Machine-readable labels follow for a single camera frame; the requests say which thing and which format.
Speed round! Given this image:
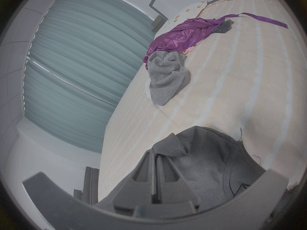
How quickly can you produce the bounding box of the grey bedside table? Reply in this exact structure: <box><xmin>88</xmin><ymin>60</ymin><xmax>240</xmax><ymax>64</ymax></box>
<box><xmin>151</xmin><ymin>15</ymin><xmax>167</xmax><ymax>31</ymax></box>

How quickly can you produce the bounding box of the black chest of drawers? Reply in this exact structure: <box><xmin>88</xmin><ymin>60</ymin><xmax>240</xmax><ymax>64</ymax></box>
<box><xmin>83</xmin><ymin>166</ymin><xmax>100</xmax><ymax>204</ymax></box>

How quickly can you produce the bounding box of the purple satin garment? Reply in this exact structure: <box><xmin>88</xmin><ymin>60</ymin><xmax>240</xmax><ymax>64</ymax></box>
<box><xmin>143</xmin><ymin>12</ymin><xmax>288</xmax><ymax>70</ymax></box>

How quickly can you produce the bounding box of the bed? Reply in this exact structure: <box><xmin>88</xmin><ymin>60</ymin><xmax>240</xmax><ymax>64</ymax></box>
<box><xmin>97</xmin><ymin>0</ymin><xmax>306</xmax><ymax>202</ymax></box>

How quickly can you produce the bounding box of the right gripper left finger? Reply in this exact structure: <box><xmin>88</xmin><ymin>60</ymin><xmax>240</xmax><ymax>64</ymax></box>
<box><xmin>113</xmin><ymin>150</ymin><xmax>154</xmax><ymax>209</ymax></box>

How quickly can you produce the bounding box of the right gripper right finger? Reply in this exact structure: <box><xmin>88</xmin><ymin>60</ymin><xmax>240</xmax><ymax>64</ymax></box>
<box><xmin>156</xmin><ymin>156</ymin><xmax>201</xmax><ymax>209</ymax></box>

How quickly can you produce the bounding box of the black T-shirt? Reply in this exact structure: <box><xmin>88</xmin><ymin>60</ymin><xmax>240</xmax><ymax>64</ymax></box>
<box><xmin>96</xmin><ymin>126</ymin><xmax>267</xmax><ymax>213</ymax></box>

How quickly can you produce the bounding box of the blue-green curtain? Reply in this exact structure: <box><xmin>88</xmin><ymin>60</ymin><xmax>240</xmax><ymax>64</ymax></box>
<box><xmin>28</xmin><ymin>0</ymin><xmax>159</xmax><ymax>106</ymax></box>
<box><xmin>23</xmin><ymin>59</ymin><xmax>118</xmax><ymax>154</ymax></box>

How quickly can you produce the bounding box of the white printed pillow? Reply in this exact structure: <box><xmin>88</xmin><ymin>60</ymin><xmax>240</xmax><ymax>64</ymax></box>
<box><xmin>159</xmin><ymin>0</ymin><xmax>208</xmax><ymax>32</ymax></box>

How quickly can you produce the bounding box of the pink garment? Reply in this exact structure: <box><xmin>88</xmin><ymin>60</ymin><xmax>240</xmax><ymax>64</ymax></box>
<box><xmin>181</xmin><ymin>46</ymin><xmax>199</xmax><ymax>55</ymax></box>

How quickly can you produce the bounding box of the grey garment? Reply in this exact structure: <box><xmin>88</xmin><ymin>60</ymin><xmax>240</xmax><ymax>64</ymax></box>
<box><xmin>146</xmin><ymin>50</ymin><xmax>191</xmax><ymax>106</ymax></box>

